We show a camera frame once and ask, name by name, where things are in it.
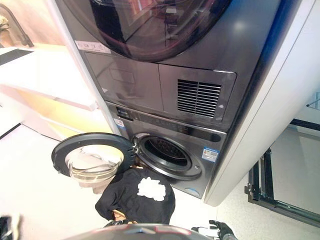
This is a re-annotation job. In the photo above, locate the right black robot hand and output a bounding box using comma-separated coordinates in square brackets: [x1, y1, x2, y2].
[191, 219, 236, 240]

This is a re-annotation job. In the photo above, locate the white cloth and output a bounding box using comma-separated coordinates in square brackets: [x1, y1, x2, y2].
[136, 176, 167, 202]

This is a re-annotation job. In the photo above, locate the dark grey washing machine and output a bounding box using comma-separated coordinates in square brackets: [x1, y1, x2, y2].
[104, 100, 228, 201]

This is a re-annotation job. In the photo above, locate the blue white energy label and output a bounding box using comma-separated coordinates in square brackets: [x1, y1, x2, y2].
[201, 147, 220, 163]

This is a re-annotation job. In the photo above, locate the robot torso shell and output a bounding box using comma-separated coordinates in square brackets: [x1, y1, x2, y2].
[62, 223, 199, 240]

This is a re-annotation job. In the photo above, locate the black garment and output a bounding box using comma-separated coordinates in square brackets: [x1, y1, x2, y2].
[94, 168, 176, 225]

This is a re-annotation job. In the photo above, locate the round glass washer door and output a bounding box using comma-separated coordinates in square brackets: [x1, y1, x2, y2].
[51, 133, 139, 188]

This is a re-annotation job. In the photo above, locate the round dark dryer door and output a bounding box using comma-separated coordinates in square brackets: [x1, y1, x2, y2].
[88, 0, 233, 63]

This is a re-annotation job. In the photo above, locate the white warning label strip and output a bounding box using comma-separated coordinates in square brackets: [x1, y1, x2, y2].
[76, 41, 112, 55]

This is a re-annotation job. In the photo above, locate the white low counter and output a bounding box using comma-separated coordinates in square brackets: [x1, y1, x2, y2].
[0, 46, 100, 142]

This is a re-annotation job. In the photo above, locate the black metal frame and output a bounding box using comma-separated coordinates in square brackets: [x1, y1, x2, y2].
[244, 118, 320, 222]

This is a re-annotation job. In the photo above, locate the white cabinet enclosure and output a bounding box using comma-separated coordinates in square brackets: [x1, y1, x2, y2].
[46, 0, 320, 207]

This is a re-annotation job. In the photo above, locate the arched mirror dark frame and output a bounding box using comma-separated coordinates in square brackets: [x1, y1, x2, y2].
[0, 4, 35, 49]

